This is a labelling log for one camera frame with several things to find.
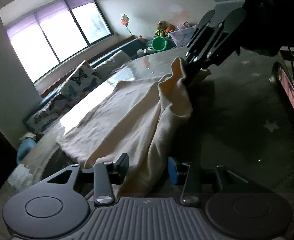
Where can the green plastic bucket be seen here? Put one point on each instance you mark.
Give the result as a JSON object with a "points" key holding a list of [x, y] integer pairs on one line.
{"points": [[159, 44]]}

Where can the plush toy in green vest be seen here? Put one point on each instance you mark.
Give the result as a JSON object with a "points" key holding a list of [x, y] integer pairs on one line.
{"points": [[163, 29]]}

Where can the colourful pinwheel toy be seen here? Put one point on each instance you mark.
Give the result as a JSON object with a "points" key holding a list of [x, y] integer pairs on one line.
{"points": [[125, 22]]}

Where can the grey quilted star table cover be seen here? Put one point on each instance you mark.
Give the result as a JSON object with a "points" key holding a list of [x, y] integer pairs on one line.
{"points": [[241, 118]]}

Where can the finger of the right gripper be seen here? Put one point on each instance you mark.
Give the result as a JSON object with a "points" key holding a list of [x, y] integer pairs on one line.
{"points": [[201, 36], [219, 46]]}

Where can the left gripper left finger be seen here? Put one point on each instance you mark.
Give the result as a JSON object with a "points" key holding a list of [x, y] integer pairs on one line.
{"points": [[108, 174]]}

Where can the square butterfly print cushion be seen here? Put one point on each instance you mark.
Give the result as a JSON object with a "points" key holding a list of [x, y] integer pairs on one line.
{"points": [[80, 83]]}

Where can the long butterfly print cushion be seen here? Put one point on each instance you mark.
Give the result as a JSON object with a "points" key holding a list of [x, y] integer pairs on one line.
{"points": [[48, 115]]}

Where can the grey plush toy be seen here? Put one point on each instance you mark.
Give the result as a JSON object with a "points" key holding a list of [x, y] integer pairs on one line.
{"points": [[144, 52]]}

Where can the beige plain cushion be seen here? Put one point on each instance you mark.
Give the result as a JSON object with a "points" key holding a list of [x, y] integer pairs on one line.
{"points": [[112, 65]]}

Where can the clear plastic storage box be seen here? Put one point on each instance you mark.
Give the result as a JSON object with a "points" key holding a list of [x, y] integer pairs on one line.
{"points": [[182, 37]]}

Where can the blue covered sofa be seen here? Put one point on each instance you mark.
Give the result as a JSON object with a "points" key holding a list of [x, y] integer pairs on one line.
{"points": [[29, 140]]}

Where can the cream white garment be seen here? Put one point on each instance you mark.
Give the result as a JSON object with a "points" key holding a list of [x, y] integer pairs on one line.
{"points": [[139, 118]]}

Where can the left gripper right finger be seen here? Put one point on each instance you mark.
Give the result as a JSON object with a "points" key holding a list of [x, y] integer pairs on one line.
{"points": [[180, 174]]}

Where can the green framed window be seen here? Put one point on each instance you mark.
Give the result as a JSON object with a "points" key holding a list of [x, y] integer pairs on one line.
{"points": [[49, 36]]}

